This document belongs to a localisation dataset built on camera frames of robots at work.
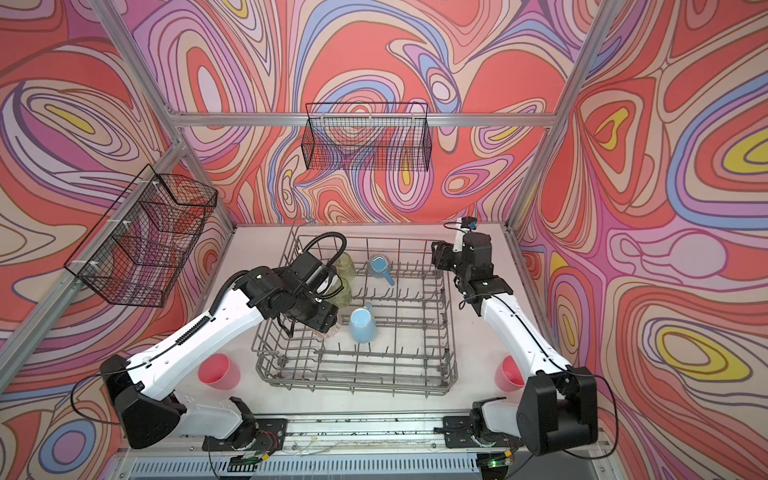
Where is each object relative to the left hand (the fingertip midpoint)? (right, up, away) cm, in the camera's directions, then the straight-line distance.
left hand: (329, 314), depth 74 cm
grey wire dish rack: (+17, -9, +13) cm, 23 cm away
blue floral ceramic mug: (+12, +11, +14) cm, 22 cm away
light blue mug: (+8, -4, +4) cm, 10 cm away
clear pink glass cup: (+2, -2, -7) cm, 8 cm away
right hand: (+30, +16, +9) cm, 36 cm away
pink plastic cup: (+49, -19, +8) cm, 53 cm away
